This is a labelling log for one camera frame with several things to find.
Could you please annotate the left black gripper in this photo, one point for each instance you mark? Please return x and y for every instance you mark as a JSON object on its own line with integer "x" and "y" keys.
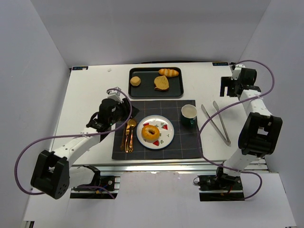
{"x": 128, "y": 109}

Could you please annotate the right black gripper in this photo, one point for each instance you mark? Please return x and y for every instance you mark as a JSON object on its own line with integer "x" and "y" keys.
{"x": 228, "y": 81}

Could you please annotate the glazed donut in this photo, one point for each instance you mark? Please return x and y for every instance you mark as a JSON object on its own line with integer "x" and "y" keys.
{"x": 150, "y": 133}

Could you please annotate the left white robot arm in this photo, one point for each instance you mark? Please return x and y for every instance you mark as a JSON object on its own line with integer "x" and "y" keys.
{"x": 54, "y": 172}

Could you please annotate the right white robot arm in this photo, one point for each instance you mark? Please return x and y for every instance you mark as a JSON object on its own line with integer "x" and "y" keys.
{"x": 261, "y": 129}

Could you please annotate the brown bread slice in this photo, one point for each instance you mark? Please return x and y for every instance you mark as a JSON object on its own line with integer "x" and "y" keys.
{"x": 161, "y": 83}

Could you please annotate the striped bread roll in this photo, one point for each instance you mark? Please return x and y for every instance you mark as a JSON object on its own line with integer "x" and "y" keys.
{"x": 168, "y": 72}

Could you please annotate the gold spoon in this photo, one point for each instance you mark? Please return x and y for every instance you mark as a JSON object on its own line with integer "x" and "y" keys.
{"x": 133, "y": 124}

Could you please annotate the gold knife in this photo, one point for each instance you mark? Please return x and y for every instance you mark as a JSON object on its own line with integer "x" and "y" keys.
{"x": 128, "y": 141}

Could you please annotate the small round bun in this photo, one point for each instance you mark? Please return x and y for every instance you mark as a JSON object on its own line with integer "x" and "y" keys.
{"x": 135, "y": 81}

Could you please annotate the black baking tray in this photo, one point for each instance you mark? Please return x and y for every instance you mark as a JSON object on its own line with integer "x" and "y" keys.
{"x": 146, "y": 89}

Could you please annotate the white strawberry plate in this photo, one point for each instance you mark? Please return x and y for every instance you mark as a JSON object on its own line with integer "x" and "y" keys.
{"x": 166, "y": 132}

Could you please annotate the green mug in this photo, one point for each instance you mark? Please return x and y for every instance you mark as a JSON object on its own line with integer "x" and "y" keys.
{"x": 188, "y": 115}

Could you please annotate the black grid placemat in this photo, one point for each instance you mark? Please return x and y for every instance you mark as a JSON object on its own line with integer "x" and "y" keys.
{"x": 183, "y": 145}

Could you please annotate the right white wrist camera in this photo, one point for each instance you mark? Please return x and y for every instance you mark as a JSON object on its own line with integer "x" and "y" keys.
{"x": 236, "y": 72}

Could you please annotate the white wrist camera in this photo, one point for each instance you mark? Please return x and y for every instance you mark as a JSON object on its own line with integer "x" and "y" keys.
{"x": 114, "y": 94}
{"x": 236, "y": 72}

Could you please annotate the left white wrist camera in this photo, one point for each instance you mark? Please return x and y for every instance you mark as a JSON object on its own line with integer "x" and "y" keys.
{"x": 114, "y": 94}

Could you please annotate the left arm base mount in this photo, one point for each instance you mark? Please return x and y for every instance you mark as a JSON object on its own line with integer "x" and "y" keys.
{"x": 101, "y": 187}

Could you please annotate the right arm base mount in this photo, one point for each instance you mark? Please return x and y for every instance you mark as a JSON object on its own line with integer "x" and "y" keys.
{"x": 211, "y": 189}

